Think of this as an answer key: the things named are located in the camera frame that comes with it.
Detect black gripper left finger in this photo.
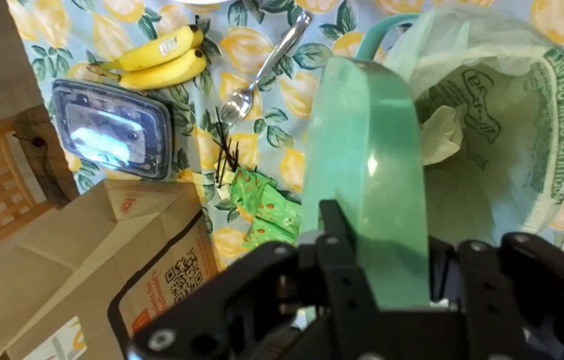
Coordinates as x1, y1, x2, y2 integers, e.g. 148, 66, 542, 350
320, 200, 353, 264

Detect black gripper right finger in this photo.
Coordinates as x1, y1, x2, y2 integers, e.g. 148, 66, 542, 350
427, 232, 564, 320

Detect green plastic bin lid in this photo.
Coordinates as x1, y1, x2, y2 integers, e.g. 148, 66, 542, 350
300, 59, 430, 310

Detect green bin with liner bag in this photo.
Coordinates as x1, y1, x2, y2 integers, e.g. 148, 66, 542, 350
356, 5, 564, 245

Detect green snack packet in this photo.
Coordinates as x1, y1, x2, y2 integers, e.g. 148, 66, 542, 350
230, 169, 300, 249

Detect black hair clip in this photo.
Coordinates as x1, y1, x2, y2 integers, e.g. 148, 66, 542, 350
211, 122, 240, 187

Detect lemon pattern tablecloth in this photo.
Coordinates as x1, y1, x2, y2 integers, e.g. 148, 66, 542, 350
5, 0, 564, 264

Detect silver metal fork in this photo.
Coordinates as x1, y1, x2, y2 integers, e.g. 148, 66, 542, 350
218, 10, 311, 127

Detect black plastic food container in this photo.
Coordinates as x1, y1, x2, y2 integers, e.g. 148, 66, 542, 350
52, 79, 173, 180

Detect yellow bananas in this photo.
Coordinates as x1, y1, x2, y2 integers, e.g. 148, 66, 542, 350
89, 25, 208, 90

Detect brown cardboard box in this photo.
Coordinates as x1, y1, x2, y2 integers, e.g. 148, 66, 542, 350
0, 180, 215, 360

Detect wooden woven chair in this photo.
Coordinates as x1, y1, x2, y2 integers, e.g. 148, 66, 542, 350
0, 107, 78, 243

